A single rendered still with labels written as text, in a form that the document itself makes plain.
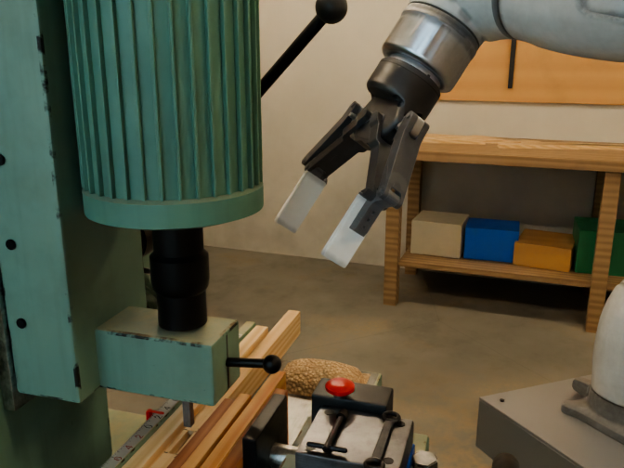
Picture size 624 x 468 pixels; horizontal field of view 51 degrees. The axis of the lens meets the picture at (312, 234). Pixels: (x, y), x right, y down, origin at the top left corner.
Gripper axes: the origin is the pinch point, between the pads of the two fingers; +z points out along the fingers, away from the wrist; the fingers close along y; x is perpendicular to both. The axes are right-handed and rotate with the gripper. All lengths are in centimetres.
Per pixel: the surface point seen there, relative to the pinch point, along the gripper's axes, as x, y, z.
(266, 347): -13.6, 19.0, 17.4
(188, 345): 6.2, -2.2, 16.1
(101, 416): 1.6, 20.3, 36.0
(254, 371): -11.4, 14.4, 20.1
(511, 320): -220, 185, -14
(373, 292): -182, 246, 13
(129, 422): -6, 30, 40
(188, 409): 0.5, 1.5, 23.6
